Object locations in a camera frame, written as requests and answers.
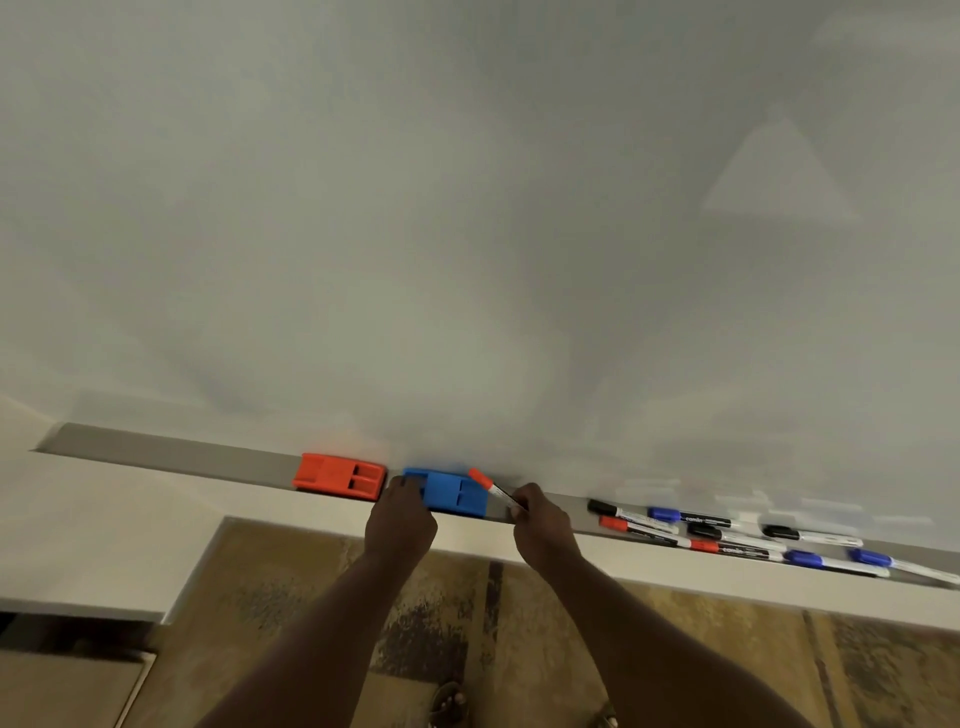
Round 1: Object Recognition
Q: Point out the person's right hand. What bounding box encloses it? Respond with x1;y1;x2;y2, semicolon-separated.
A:
510;482;584;576

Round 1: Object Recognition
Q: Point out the person's left hand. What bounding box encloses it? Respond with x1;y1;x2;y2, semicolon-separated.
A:
364;474;439;565

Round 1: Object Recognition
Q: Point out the red capped marker pen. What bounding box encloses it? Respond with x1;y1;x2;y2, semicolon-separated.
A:
468;468;528;515

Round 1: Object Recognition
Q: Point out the blue whiteboard eraser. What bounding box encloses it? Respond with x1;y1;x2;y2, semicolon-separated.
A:
402;468;491;519

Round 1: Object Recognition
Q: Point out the person's left forearm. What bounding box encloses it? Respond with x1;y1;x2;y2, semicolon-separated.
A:
195;551;430;728

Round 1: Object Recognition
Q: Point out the person's right forearm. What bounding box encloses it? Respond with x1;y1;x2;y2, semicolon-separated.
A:
534;553;817;728

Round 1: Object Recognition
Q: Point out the red whiteboard eraser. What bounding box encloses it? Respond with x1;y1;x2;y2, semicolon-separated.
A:
291;453;389;503

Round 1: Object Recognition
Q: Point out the grey marker tray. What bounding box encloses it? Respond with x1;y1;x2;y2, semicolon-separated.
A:
35;421;960;585

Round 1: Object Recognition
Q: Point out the person's left sandalled foot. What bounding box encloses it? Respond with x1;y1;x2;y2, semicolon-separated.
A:
429;680;471;728

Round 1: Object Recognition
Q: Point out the row of whiteboard markers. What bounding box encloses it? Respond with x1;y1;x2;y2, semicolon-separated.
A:
586;498;960;588

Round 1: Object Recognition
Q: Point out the white whiteboard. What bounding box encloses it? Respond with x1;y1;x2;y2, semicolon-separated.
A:
0;0;960;558

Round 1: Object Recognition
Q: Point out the white ledge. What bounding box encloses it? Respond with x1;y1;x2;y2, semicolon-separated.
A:
0;396;960;633

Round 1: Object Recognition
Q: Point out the beige cabinet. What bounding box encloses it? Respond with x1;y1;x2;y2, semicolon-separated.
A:
0;648;157;728

